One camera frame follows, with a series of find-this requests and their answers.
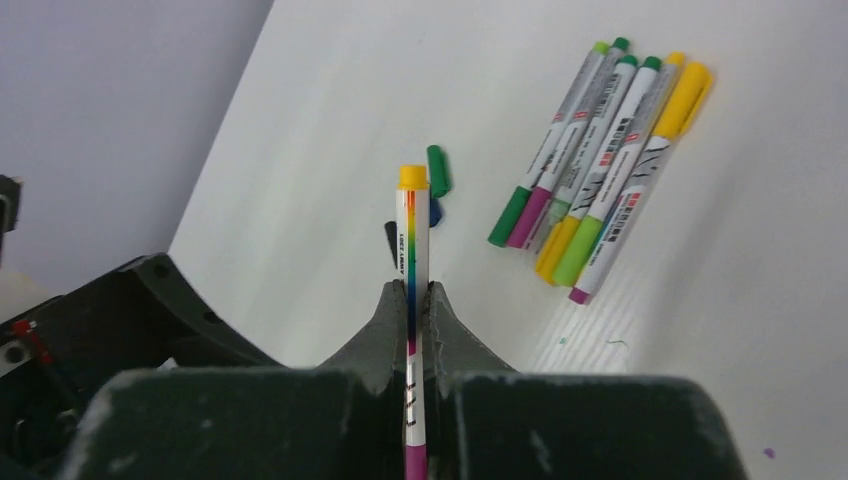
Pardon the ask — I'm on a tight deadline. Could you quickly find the marker with lime cap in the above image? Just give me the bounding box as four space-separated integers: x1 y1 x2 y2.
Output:
553 52 712 305

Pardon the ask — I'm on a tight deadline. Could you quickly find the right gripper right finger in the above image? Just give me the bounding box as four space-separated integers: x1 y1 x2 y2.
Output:
424 282 746 479

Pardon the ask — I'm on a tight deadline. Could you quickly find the blue pen cap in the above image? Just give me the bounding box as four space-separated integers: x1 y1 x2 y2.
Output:
429 197 443 228

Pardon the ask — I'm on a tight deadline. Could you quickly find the marker with clear cap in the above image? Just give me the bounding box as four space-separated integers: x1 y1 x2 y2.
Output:
522 54 638 254

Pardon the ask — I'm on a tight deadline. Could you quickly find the marker with magenta cap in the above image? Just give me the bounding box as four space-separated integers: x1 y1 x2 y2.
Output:
506 37 630 248

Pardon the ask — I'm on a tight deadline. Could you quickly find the marker with yellow cap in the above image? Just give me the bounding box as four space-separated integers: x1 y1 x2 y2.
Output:
536 56 663 285

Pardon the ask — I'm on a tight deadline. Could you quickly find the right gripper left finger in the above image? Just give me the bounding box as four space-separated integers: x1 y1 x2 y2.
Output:
58 281 404 479

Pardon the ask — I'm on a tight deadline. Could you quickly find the marker with purple cap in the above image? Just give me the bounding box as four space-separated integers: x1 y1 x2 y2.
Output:
396 165 430 480

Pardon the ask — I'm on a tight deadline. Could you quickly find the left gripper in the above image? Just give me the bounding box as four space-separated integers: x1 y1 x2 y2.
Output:
0 174 280 480

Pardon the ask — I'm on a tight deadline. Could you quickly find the black pen cap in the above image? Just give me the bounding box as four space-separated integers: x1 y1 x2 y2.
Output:
383 220 398 269

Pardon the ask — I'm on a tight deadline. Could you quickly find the marker with green cap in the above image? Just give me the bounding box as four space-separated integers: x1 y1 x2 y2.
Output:
487 41 610 247

